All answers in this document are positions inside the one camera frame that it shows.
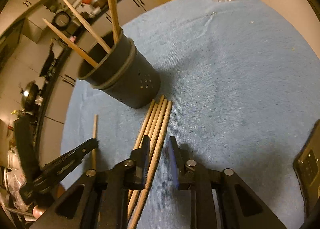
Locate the rice cooker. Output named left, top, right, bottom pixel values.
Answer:
left=52, top=11, right=80, bottom=35

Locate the black wok pan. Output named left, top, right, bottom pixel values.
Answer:
left=39, top=42, right=55, bottom=77

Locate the dark grey utensil holder cup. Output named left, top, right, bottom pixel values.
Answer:
left=78, top=31, right=161, bottom=108

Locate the wooden chopstick in holder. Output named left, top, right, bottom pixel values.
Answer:
left=42, top=18, right=98, bottom=68
left=103, top=0, right=120, bottom=44
left=63, top=0, right=111, bottom=53
left=113, top=0, right=120, bottom=43

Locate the steel pot with lid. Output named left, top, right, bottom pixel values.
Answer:
left=21, top=81, right=43, bottom=112

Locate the black smartphone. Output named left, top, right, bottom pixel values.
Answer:
left=293, top=120, right=319, bottom=219

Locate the blue towel table cloth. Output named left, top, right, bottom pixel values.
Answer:
left=61, top=0, right=319, bottom=228

